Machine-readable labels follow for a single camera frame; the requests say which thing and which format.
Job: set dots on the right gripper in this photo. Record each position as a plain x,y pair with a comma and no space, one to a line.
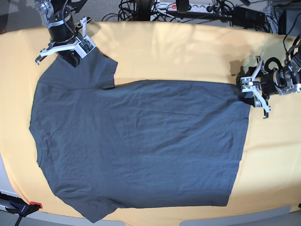
61,32

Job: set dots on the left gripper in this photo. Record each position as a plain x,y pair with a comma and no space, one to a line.
269,84

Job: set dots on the dark blue-grey T-shirt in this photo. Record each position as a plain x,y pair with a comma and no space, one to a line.
145,144

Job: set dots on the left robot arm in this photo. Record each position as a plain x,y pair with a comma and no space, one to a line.
289,71

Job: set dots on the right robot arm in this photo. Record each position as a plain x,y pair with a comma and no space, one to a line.
56,15

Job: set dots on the black power adapter brick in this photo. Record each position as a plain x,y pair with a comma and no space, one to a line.
248,15

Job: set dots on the white power strip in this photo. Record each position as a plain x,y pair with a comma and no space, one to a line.
194,9

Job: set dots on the blue and red bar clamp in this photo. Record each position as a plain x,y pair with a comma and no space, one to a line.
15,205

